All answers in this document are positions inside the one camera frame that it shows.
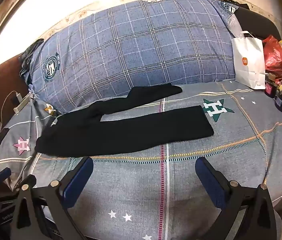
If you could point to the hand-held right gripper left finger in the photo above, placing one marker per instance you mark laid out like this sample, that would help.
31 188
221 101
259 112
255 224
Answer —
79 180

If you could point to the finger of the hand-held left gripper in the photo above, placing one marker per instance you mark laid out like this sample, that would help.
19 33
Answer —
2 174

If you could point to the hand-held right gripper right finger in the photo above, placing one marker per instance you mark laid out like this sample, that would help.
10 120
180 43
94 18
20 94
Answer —
209 180

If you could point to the black pants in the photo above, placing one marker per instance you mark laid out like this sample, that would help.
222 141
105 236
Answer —
131 130

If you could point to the grey star-print bed sheet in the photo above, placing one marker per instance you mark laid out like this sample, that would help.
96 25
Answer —
206 180

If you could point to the white power strip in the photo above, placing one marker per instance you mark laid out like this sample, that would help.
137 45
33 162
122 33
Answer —
22 105

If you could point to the white charger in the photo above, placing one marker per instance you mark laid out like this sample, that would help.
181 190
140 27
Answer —
19 96

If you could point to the brown wooden headboard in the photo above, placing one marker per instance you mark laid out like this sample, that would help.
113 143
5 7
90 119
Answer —
8 80

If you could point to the grey crumpled clothing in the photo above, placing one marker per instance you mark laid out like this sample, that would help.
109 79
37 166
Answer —
29 60

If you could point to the white paper bag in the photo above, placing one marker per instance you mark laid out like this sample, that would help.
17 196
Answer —
248 62

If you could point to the blue plaid pillow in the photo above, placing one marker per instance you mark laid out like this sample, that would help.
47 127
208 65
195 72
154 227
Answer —
131 50

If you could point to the red plastic bag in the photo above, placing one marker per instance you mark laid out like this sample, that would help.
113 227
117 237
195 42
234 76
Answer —
276 55

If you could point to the framed wall picture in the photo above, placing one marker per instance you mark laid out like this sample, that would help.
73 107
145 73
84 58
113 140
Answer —
8 7

